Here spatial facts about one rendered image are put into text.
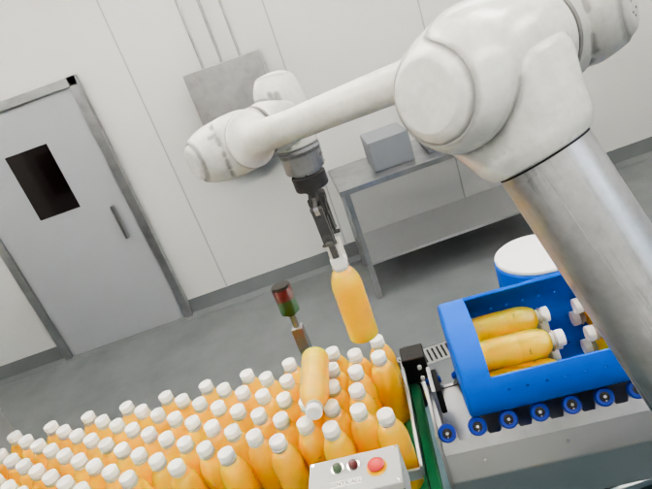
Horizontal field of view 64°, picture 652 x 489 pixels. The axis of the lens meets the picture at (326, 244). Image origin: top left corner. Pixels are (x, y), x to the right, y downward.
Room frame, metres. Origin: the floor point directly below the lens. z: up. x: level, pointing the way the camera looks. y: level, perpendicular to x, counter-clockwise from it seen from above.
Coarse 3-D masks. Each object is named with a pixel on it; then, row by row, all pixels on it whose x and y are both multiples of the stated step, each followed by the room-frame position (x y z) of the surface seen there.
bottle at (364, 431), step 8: (368, 416) 0.99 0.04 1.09; (352, 424) 0.99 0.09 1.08; (360, 424) 0.97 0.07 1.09; (368, 424) 0.97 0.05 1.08; (376, 424) 0.98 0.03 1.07; (352, 432) 0.98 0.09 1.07; (360, 432) 0.97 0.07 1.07; (368, 432) 0.96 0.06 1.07; (376, 432) 0.97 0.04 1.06; (360, 440) 0.96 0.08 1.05; (368, 440) 0.96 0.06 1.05; (376, 440) 0.96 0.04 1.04; (360, 448) 0.97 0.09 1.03; (368, 448) 0.96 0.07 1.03; (376, 448) 0.96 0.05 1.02
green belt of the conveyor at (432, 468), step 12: (420, 396) 1.24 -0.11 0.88; (420, 408) 1.18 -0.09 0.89; (408, 420) 1.14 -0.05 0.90; (420, 420) 1.13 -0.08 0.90; (408, 432) 1.10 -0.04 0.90; (420, 432) 1.08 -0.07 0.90; (432, 444) 1.05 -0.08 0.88; (432, 456) 1.00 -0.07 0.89; (432, 468) 0.97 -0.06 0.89; (432, 480) 0.93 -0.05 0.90
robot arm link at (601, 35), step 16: (576, 0) 0.57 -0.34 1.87; (592, 0) 0.56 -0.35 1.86; (608, 0) 0.56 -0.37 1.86; (624, 0) 0.56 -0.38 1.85; (576, 16) 0.55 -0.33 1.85; (592, 16) 0.56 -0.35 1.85; (608, 16) 0.55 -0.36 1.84; (624, 16) 0.56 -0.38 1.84; (592, 32) 0.56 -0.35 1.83; (608, 32) 0.55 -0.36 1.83; (624, 32) 0.56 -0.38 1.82; (592, 48) 0.57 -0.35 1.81; (608, 48) 0.56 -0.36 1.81; (592, 64) 0.60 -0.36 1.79
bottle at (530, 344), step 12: (504, 336) 1.01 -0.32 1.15; (516, 336) 1.00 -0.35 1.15; (528, 336) 0.98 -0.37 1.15; (540, 336) 0.98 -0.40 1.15; (552, 336) 0.98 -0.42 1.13; (492, 348) 0.99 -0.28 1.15; (504, 348) 0.98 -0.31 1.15; (516, 348) 0.97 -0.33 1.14; (528, 348) 0.97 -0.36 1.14; (540, 348) 0.96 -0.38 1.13; (552, 348) 0.97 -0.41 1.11; (492, 360) 0.98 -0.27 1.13; (504, 360) 0.97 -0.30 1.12; (516, 360) 0.97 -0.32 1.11; (528, 360) 0.97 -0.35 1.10
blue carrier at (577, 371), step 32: (512, 288) 1.13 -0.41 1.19; (544, 288) 1.15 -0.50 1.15; (448, 320) 1.04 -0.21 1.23; (480, 352) 0.96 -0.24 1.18; (576, 352) 1.09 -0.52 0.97; (608, 352) 0.89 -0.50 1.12; (480, 384) 0.93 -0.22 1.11; (512, 384) 0.92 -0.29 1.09; (544, 384) 0.91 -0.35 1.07; (576, 384) 0.91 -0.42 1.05; (608, 384) 0.92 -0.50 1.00
